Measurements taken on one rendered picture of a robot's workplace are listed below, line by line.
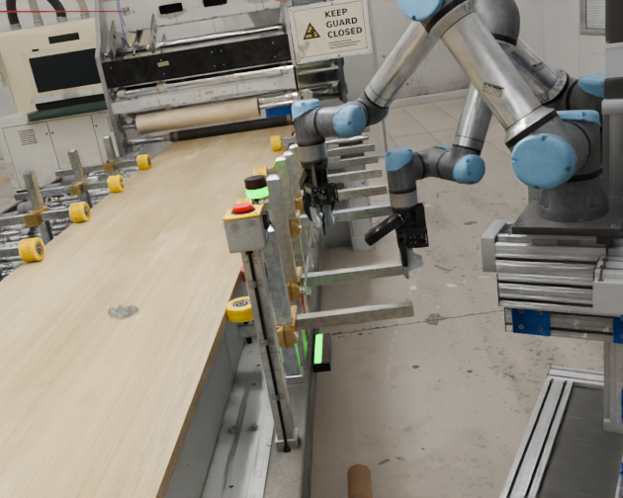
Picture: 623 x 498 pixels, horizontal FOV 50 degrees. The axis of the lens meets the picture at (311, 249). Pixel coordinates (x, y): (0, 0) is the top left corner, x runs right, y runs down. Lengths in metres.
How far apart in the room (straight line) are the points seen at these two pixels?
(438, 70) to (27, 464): 9.92
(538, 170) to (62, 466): 1.03
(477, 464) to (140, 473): 1.56
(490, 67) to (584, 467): 1.23
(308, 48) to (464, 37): 2.84
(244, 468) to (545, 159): 0.92
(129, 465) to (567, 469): 1.36
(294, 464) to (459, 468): 1.15
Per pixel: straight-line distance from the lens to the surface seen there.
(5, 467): 1.30
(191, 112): 4.39
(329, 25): 4.21
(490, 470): 2.47
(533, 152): 1.39
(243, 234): 1.23
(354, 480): 2.34
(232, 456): 1.62
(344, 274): 1.86
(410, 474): 2.46
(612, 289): 1.47
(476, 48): 1.43
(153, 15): 4.66
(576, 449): 2.23
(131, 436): 1.25
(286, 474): 1.39
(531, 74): 2.01
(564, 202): 1.55
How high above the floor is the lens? 1.54
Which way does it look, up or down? 19 degrees down
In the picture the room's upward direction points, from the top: 9 degrees counter-clockwise
